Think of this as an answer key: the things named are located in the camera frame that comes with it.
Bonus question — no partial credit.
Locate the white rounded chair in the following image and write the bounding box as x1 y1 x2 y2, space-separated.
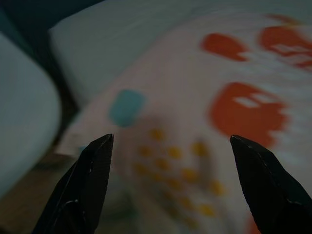
0 31 61 198

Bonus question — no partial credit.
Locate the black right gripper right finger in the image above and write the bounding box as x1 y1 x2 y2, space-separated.
230 135 312 234

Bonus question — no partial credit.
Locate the pink patterned pillow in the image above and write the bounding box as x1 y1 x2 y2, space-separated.
55 7 312 234

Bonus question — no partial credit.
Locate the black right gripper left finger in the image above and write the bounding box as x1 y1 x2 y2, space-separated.
33 133 115 234

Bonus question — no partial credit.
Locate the bed with cream sheet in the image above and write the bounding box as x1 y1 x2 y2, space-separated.
48 0 312 105

